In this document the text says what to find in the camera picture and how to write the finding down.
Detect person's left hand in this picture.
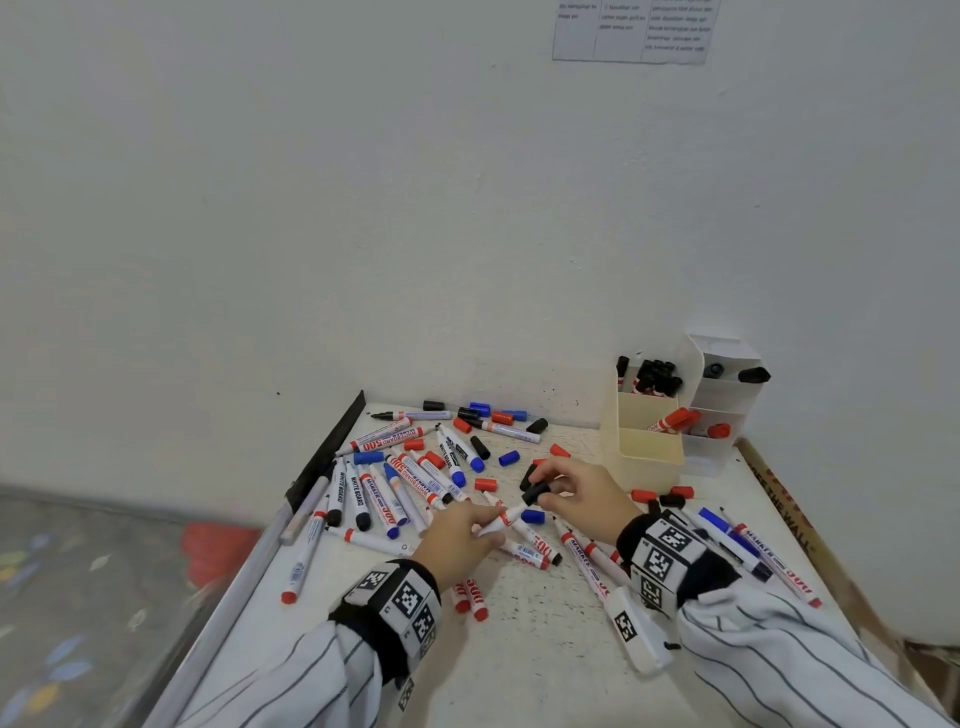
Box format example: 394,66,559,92
411,501,508,594

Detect person's right hand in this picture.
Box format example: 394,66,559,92
528,456,643,547

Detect white marker pen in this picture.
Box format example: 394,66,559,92
477,505,529,538

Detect person's right forearm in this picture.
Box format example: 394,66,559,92
675,577,955,728

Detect person's left forearm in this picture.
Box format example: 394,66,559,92
174,619,411,728

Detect scattered loose pen caps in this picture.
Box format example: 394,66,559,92
352,400,696,526

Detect beige storage box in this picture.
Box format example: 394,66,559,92
599,366,687,494

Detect pile of whiteboard markers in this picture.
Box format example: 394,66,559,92
279,405,825,624

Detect bunch of black-capped markers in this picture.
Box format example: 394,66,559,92
615,355,684,399

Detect black edge strip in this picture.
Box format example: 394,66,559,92
284,390,368,516

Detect white desk organizer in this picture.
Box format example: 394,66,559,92
615,333,768,478

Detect printed cardboard strip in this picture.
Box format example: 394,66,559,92
733,436,960,717

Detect red object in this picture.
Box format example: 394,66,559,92
180,522,263,591

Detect printed paper notice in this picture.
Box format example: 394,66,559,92
552,0,723,66

